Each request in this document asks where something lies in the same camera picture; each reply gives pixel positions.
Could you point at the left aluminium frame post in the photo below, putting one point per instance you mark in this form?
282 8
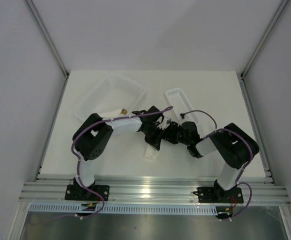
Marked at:
33 11

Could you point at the white paper napkin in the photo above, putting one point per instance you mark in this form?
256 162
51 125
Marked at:
150 153

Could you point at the right aluminium frame post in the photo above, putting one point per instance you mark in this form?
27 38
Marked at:
265 37

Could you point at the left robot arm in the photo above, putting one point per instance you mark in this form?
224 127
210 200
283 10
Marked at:
91 139

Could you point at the rolled napkin in basket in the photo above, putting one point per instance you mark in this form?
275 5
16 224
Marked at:
119 112

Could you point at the white slotted cable duct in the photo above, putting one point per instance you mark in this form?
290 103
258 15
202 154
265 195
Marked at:
114 208

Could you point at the small white cutlery tray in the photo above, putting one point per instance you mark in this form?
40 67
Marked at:
178 99

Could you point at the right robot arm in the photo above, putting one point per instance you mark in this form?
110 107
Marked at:
235 147

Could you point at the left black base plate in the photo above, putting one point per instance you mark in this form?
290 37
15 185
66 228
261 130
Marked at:
77 193

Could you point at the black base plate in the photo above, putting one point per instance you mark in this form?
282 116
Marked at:
219 196
77 193

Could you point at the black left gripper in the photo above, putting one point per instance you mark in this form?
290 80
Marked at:
156 142

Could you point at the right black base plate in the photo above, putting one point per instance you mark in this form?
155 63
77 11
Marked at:
219 196

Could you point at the large white plastic basket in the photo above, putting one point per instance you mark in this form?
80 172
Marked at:
111 93

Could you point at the aluminium frame post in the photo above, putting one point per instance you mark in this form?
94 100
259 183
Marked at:
33 11
265 37

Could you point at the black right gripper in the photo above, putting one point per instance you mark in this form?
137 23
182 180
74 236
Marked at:
170 131

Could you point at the aluminium mounting rail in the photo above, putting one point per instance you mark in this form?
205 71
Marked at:
155 190

